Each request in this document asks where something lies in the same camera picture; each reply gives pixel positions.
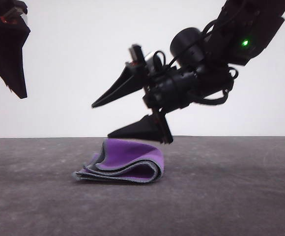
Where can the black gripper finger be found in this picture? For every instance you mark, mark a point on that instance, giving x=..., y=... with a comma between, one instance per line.
x=122, y=86
x=142, y=129
x=7, y=54

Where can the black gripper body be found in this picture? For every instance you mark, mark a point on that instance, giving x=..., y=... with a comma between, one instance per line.
x=2, y=12
x=177, y=88

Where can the purple towel with grey hem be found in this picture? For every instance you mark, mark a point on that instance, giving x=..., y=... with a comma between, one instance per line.
x=132, y=152

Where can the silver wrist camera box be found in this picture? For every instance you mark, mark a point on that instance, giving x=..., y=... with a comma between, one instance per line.
x=152, y=58

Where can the grey table cloth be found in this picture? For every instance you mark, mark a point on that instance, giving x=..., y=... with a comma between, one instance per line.
x=142, y=209

